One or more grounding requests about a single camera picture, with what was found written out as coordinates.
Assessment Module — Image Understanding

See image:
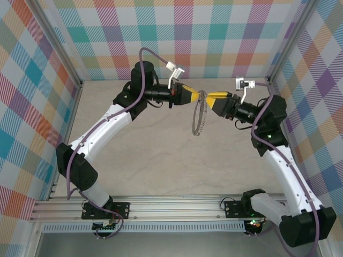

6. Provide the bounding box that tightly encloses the small circuit board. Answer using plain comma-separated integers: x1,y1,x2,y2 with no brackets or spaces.
92,220,120,232
245,218,266,231

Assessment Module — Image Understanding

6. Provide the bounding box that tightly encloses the aluminium corner post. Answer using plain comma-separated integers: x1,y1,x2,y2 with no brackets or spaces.
28,0,84,88
266,0,322,85

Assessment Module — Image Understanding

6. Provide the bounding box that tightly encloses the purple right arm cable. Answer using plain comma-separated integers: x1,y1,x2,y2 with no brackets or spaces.
246,82,320,257

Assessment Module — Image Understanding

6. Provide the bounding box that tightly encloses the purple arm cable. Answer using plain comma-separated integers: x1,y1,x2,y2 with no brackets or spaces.
246,82,320,257
66,47,172,240

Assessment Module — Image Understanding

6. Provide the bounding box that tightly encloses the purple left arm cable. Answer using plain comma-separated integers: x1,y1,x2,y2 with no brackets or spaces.
66,47,172,240

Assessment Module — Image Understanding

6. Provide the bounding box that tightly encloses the aluminium side rail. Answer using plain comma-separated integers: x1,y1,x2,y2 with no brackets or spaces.
47,80,84,201

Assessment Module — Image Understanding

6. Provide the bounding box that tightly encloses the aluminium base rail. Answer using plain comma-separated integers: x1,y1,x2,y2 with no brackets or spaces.
29,194,325,222

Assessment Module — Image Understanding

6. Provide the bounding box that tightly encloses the white slotted cable duct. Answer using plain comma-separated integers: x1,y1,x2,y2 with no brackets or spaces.
42,221,246,233

